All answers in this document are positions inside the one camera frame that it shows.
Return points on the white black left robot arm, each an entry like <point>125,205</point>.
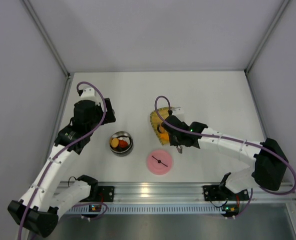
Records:
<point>39,209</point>

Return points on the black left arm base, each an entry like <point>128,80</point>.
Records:
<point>100,194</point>

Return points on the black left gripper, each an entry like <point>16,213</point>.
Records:
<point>105,113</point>

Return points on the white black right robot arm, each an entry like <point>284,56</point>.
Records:
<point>266,163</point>

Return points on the right aluminium frame post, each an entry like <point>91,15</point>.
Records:
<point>271,27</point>

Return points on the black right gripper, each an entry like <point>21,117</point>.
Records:
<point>172,123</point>

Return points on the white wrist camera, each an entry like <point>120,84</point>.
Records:
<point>88,93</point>
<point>178,112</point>

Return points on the stainless steel tongs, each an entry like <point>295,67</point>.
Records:
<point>179,149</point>

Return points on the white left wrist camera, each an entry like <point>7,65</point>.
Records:
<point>88,93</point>

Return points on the stainless steel round bowl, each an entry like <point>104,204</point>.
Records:
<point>124,136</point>

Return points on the aluminium mounting rail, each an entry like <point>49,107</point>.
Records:
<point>175,193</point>

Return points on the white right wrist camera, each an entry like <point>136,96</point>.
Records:
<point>178,112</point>

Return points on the white slotted cable duct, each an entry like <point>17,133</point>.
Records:
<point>158,209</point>

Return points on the orange fish shaped cake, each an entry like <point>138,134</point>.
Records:
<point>164,136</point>

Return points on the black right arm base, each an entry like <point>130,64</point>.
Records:
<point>217,193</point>

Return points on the pink round lid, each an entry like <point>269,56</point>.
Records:
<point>159,162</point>

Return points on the left aluminium frame post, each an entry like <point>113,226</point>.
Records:
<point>28,6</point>

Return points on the green bamboo woven tray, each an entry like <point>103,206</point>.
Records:
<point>155,121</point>

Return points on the red brown fried chicken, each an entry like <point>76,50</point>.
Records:
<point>123,144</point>

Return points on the aluminium frame post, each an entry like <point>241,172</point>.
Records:
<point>271,27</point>
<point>28,6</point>

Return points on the black white sushi roll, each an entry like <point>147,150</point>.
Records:
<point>120,149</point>

